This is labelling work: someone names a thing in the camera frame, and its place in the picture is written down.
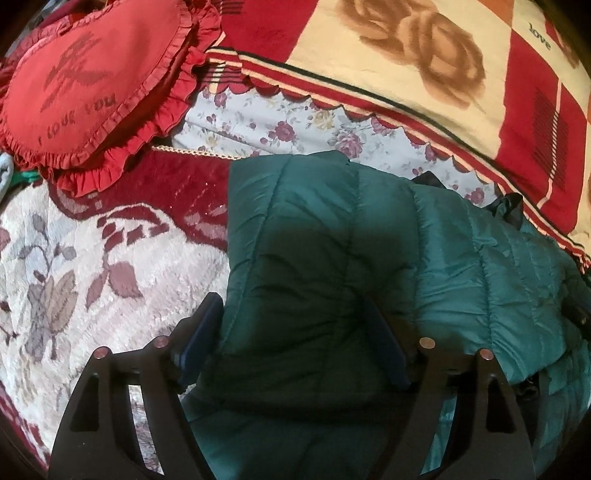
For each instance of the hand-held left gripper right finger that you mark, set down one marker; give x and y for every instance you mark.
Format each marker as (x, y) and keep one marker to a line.
(385, 346)

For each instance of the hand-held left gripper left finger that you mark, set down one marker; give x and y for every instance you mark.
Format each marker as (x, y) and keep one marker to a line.
(208, 332)

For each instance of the green quilted puffer jacket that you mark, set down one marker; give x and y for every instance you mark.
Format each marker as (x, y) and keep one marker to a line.
(323, 240)

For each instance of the cream maroon plush floral blanket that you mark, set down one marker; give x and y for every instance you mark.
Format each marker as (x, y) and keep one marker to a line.
(115, 258)

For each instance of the pale floral bed sheet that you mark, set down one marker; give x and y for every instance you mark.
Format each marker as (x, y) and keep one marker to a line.
(286, 131)

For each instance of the white green cloth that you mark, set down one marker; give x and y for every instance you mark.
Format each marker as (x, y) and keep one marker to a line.
(8, 173)

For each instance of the red ruffled heart pillow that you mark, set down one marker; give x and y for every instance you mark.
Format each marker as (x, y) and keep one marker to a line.
(92, 87)

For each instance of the red cream rose blanket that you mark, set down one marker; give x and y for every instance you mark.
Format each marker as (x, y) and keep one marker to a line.
(415, 60)

